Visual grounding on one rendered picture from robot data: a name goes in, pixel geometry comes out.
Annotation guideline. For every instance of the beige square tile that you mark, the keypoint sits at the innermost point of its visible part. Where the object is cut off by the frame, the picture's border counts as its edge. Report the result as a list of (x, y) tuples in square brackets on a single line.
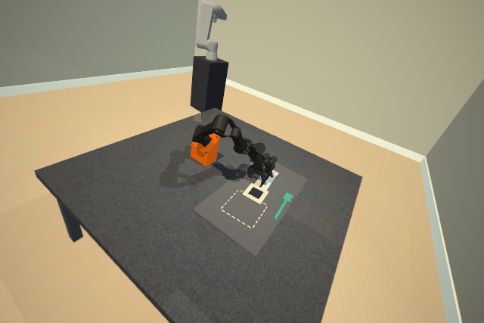
[(255, 193)]

